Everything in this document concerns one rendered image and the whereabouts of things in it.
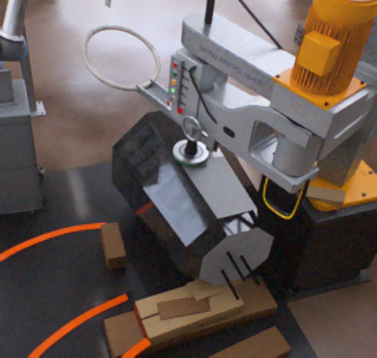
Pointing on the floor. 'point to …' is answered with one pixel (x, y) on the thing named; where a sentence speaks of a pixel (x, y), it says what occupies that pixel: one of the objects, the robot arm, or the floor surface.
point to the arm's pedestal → (18, 157)
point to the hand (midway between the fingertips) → (97, 0)
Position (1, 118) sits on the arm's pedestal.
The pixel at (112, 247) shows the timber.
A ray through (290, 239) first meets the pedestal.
